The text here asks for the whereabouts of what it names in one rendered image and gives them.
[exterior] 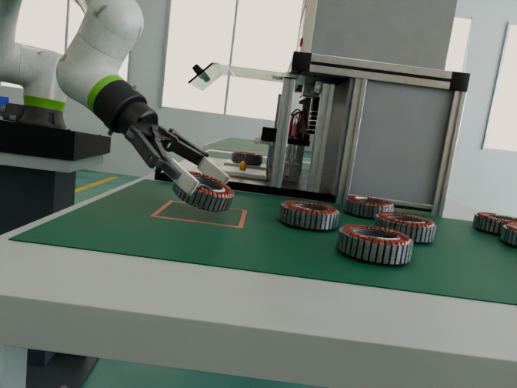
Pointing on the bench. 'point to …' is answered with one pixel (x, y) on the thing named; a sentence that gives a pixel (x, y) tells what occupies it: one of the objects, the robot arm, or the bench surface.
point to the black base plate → (296, 189)
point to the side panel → (400, 145)
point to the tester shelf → (374, 72)
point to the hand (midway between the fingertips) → (204, 179)
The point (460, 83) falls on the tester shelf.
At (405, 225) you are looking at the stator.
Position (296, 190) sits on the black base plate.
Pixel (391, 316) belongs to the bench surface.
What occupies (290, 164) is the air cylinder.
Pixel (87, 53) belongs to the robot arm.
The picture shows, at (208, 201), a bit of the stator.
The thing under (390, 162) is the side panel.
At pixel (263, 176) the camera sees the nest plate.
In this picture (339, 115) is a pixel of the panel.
